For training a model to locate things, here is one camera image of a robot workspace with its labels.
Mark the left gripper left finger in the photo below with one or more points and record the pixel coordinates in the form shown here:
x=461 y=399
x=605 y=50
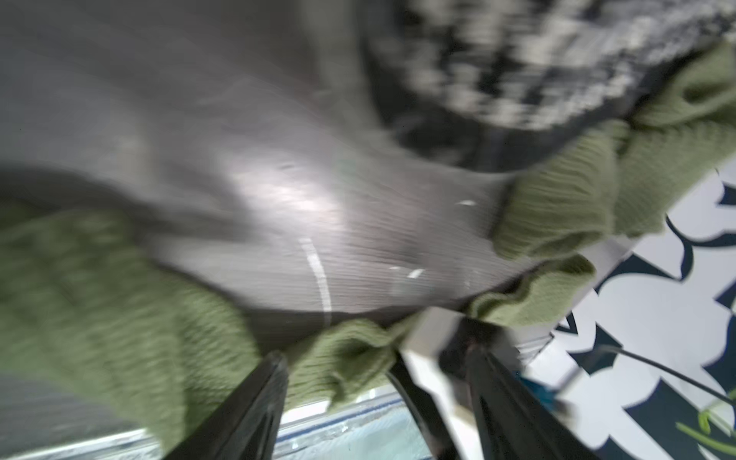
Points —
x=245 y=425

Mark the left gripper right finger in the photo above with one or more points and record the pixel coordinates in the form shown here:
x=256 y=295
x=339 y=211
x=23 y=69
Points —
x=511 y=422

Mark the houndstooth black white garment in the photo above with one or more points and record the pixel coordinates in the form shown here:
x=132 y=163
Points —
x=500 y=86

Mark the green knitted scarf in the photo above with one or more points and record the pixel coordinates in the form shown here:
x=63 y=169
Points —
x=85 y=310

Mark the green plastic hanger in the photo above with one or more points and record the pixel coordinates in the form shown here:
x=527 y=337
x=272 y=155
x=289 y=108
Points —
x=707 y=417

